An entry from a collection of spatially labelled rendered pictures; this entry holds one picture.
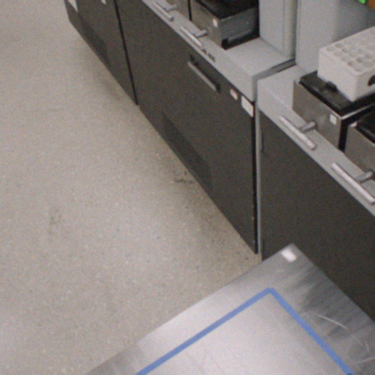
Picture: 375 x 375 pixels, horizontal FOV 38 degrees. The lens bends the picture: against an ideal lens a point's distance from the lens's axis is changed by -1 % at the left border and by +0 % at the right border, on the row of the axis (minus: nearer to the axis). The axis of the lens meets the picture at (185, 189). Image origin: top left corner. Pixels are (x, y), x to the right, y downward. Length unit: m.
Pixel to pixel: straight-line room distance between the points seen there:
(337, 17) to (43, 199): 1.34
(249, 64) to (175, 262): 0.78
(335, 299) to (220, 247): 1.10
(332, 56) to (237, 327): 0.51
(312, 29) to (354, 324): 0.61
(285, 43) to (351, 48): 0.22
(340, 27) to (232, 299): 0.57
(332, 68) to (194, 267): 0.93
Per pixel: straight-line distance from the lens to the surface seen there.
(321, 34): 1.07
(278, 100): 1.10
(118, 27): 2.00
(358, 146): 0.93
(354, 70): 0.95
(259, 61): 1.20
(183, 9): 1.38
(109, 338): 1.64
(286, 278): 0.70
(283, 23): 1.17
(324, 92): 0.98
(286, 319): 0.67
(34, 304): 1.78
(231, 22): 1.24
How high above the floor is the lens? 1.40
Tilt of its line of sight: 46 degrees down
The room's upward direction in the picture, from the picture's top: 9 degrees counter-clockwise
